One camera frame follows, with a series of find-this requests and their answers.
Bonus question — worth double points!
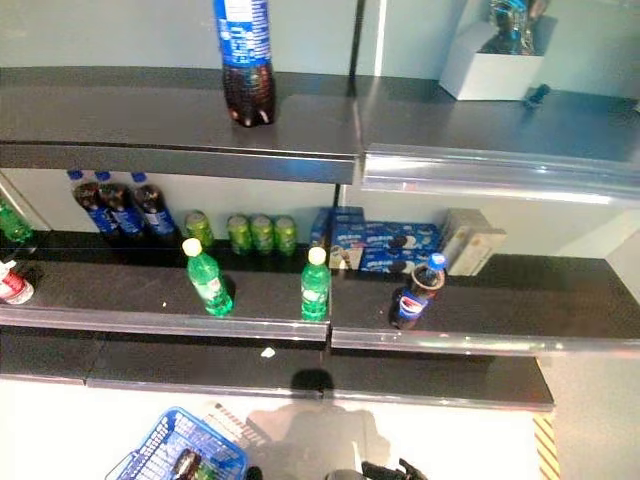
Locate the beige cardboard box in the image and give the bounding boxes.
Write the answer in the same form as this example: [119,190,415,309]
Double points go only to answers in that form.
[439,207,481,274]
[459,212,507,277]

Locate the green bottle yellow cap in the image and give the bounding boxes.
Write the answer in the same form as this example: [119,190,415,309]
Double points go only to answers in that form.
[180,237,236,319]
[299,246,333,323]

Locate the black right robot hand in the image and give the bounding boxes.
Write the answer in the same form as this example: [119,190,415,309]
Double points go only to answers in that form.
[360,457,430,480]

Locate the black shelf board clear rail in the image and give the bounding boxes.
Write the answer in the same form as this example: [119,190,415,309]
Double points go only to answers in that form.
[0,67,362,185]
[0,229,332,351]
[329,252,640,359]
[357,74,640,204]

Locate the clear water bottle red cap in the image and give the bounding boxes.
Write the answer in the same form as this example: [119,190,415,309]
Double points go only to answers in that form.
[0,258,36,306]

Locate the yellow black hazard tape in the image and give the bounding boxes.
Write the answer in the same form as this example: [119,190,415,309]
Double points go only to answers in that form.
[532,413,560,480]

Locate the small black object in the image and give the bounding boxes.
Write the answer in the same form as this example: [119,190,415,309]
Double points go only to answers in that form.
[521,83,553,110]

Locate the black shelf base board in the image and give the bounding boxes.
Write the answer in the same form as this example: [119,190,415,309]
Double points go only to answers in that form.
[0,324,555,412]

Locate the black shelf upright post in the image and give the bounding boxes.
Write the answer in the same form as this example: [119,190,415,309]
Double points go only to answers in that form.
[348,0,363,79]

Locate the narrow blue Oreo box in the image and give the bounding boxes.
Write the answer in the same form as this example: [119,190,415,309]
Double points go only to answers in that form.
[309,207,335,261]

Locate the green soda can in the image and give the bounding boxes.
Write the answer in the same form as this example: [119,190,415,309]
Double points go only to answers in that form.
[273,214,300,258]
[226,213,253,256]
[249,213,276,257]
[184,209,216,250]

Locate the blue Oreo cone box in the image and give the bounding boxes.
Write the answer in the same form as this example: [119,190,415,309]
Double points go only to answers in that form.
[329,206,366,272]

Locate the blue plastic shopping basket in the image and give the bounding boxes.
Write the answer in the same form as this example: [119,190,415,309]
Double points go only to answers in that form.
[103,406,250,480]

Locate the white open box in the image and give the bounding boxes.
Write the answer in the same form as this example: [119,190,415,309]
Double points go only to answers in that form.
[438,14,560,102]

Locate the green soda bottle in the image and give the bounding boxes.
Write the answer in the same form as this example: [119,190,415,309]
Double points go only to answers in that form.
[0,197,35,245]
[192,460,225,480]

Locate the shiny wrapped figure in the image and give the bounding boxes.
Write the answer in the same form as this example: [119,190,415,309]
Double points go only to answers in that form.
[480,0,547,56]

